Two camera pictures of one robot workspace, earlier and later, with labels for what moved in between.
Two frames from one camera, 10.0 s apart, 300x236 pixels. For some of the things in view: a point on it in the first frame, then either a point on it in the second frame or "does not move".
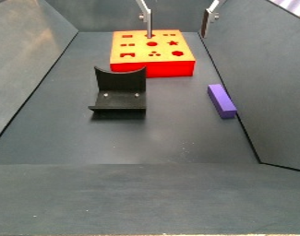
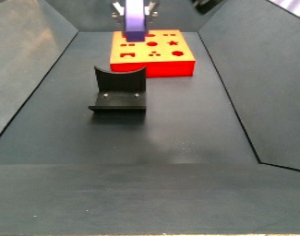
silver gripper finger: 146,16 → 120,12
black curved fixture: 121,90 does not move
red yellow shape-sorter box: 164,54 does not move
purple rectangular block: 221,101 → 134,21
